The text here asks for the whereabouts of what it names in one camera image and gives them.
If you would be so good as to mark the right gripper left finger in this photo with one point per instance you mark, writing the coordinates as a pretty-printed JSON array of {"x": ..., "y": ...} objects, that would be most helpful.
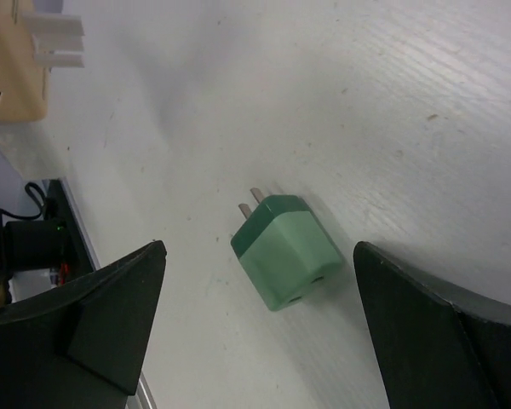
[{"x": 83, "y": 344}]

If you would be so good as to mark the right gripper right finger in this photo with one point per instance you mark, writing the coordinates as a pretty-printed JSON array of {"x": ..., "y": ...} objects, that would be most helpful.
[{"x": 437, "y": 345}]

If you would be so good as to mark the green charger plug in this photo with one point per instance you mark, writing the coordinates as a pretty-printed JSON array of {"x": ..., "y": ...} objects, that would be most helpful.
[{"x": 284, "y": 249}]

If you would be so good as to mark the tan cube socket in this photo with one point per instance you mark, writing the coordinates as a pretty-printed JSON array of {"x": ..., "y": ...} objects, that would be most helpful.
[{"x": 32, "y": 43}]

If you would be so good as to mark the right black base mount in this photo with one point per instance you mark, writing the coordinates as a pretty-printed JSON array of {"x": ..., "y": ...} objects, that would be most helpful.
[{"x": 50, "y": 240}]

